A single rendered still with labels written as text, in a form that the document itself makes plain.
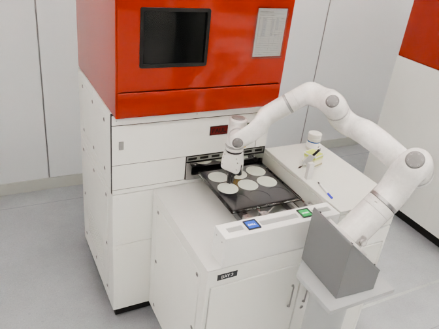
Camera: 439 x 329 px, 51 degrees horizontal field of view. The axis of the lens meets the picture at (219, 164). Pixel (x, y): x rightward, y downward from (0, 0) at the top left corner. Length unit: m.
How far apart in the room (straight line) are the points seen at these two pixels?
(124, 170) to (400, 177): 1.18
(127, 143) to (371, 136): 1.03
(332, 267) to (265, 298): 0.43
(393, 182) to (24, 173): 2.77
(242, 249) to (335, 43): 3.00
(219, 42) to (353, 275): 1.08
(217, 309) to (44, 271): 1.42
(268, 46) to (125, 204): 1.00
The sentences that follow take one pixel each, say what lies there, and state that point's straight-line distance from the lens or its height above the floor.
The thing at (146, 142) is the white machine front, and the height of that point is 1.08.
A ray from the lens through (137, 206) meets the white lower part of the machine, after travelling 2.29.
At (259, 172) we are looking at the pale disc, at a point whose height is 0.90.
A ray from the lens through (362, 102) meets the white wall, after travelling 5.01.
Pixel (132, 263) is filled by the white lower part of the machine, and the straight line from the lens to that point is 2.50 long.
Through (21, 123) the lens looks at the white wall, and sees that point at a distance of 3.59.
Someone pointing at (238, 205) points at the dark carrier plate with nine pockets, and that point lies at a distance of 2.05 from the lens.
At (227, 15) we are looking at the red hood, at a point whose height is 1.65.
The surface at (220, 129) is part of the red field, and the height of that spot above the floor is 1.10.
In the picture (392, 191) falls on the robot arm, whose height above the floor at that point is 1.20.
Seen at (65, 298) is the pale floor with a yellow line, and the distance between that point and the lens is 2.89.
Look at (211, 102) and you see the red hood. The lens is 2.11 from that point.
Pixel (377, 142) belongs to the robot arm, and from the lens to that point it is 1.87.
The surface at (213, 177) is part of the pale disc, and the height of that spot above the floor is 0.90.
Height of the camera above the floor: 2.01
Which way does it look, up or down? 28 degrees down
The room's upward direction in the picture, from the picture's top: 7 degrees clockwise
